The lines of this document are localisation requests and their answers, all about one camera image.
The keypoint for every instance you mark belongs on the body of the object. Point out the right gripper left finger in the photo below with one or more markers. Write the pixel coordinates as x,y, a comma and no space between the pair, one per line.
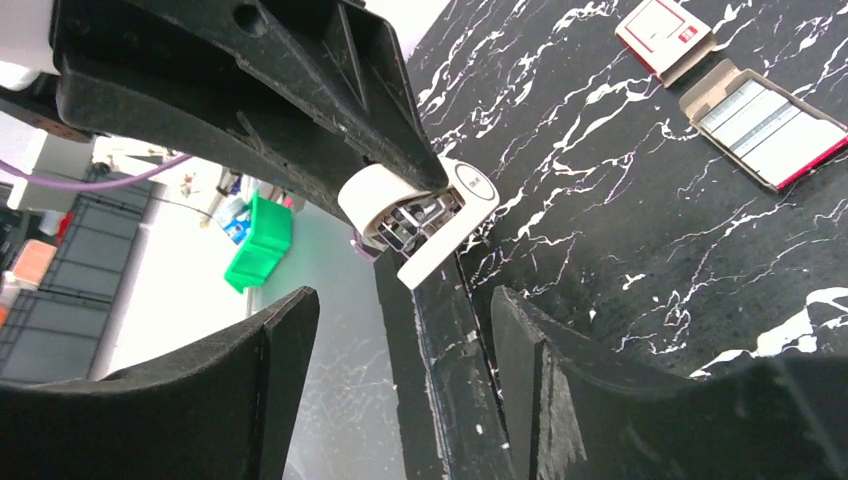
222,407

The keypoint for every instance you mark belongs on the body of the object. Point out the silver staple strip tray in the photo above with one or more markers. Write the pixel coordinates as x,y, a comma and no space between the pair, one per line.
768,132

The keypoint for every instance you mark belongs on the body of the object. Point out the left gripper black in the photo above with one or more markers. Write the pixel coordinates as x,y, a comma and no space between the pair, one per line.
29,77

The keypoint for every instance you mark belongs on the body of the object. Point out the green plastic bin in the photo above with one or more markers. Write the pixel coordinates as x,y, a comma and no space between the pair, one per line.
263,232

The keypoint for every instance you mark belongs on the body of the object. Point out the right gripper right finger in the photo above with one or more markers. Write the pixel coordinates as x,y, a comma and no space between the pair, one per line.
575,409

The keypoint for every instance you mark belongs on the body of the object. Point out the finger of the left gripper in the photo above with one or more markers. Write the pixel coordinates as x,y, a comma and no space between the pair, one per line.
300,94

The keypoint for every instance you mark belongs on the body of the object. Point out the red white staple box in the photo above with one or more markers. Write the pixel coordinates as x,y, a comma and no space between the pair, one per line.
666,38

